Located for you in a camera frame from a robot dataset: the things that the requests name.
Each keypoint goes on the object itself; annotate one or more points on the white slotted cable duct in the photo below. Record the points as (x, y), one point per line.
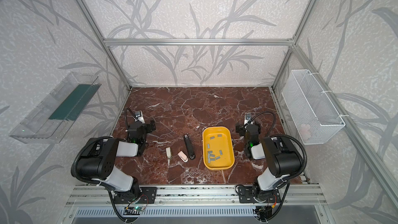
(198, 211)

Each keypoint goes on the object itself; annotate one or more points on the yellow plastic tray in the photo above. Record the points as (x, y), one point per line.
(223, 143)

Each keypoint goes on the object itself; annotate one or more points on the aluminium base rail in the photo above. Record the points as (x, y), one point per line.
(196, 195)

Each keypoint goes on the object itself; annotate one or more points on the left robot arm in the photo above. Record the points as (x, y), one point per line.
(95, 162)

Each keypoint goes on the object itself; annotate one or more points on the white wire wall basket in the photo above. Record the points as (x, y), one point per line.
(314, 115)

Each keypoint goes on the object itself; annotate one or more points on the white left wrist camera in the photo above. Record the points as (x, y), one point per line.
(138, 116)

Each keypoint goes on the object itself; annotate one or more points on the aluminium frame crossbar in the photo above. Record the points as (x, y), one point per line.
(197, 42)

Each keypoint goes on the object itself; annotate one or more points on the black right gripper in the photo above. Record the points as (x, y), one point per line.
(245, 129)

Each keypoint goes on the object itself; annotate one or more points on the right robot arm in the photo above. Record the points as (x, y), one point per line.
(285, 156)

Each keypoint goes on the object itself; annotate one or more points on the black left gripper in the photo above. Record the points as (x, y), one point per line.
(145, 126)

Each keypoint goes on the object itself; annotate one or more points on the aluminium frame corner post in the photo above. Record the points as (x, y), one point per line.
(97, 33)

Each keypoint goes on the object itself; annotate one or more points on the clear plastic wall bin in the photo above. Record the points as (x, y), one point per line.
(49, 122)

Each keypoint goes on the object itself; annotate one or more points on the beige white stapler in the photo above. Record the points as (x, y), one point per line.
(168, 152)

